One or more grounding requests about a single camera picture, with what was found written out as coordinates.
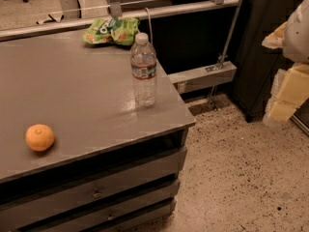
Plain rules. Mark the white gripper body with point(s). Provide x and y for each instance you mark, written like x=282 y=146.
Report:
x=297 y=36

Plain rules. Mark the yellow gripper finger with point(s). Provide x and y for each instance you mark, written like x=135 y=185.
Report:
x=275 y=39
x=289 y=91

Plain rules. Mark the clear plastic water bottle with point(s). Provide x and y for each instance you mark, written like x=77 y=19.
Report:
x=143 y=69

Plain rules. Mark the dark cabinet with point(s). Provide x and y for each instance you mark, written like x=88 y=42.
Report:
x=257 y=65

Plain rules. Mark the green chip bag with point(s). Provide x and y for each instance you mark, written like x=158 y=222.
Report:
x=116 y=30

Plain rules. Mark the grey drawer cabinet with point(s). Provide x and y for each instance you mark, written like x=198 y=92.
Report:
x=62 y=190

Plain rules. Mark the orange fruit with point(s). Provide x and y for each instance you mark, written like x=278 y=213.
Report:
x=39 y=137

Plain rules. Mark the grey metal rail frame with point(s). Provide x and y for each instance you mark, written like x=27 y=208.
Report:
x=210 y=76

